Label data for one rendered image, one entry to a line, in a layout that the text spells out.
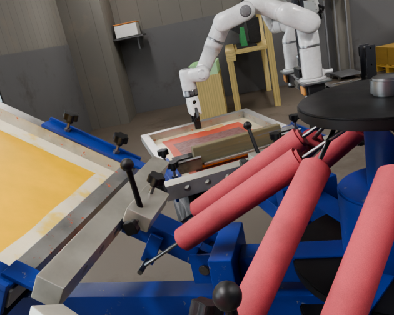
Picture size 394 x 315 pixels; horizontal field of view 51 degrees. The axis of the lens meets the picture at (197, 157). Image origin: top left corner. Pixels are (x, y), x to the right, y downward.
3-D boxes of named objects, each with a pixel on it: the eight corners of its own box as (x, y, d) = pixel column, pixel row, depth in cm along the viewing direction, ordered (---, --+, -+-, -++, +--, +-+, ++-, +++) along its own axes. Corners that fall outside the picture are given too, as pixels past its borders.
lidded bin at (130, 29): (141, 34, 795) (138, 20, 787) (139, 34, 760) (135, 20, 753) (119, 38, 798) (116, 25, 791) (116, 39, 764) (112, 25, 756)
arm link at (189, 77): (208, 62, 205) (207, 65, 197) (212, 84, 209) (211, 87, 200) (179, 68, 207) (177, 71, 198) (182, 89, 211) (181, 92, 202)
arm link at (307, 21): (244, -13, 195) (245, -16, 178) (318, 15, 196) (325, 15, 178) (233, 16, 200) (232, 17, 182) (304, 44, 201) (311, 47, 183)
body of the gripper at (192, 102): (200, 92, 203) (204, 114, 207) (194, 90, 213) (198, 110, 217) (186, 95, 202) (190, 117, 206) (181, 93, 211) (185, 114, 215)
